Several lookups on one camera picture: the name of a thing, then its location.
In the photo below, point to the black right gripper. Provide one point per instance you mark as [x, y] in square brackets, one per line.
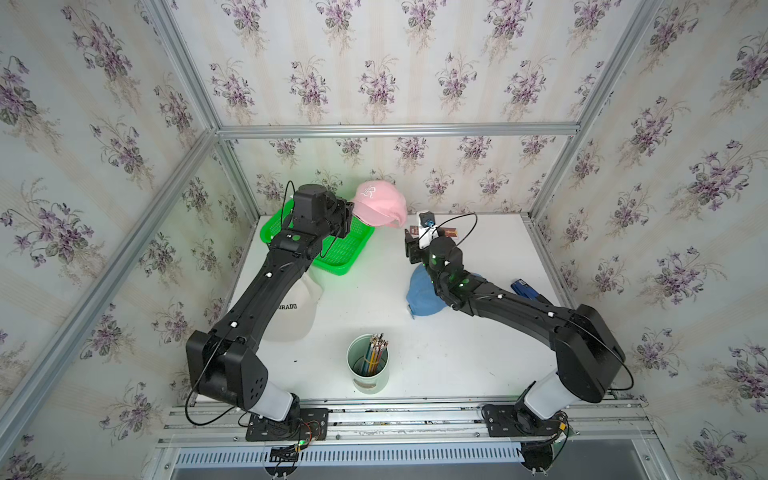
[411, 246]

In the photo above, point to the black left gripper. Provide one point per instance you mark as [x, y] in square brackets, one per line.
[345, 212]

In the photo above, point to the pink baseball cap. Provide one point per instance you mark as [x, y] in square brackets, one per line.
[378, 203]

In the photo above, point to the light blue baseball cap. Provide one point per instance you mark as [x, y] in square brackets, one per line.
[424, 299]

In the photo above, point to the white baseball cap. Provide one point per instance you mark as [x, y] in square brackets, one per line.
[296, 313]

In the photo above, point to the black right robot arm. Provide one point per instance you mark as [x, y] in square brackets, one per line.
[588, 357]

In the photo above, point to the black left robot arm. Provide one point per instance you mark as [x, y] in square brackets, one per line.
[223, 362]

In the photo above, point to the green plastic basket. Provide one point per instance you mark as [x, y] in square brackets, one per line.
[338, 256]

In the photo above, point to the red cigarette carton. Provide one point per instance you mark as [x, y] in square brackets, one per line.
[450, 231]

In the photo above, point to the coloured pencils bundle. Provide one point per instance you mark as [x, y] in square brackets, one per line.
[372, 360]

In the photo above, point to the blue stapler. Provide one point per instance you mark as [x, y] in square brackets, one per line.
[525, 290]

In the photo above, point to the green pencil cup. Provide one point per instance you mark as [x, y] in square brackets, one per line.
[354, 357]

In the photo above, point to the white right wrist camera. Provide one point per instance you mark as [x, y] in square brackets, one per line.
[427, 219]

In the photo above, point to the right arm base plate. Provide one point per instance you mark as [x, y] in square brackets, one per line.
[517, 421]

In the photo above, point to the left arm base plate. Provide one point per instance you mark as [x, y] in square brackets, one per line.
[310, 424]

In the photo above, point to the aluminium mounting rail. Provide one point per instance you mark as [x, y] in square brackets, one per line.
[415, 420]

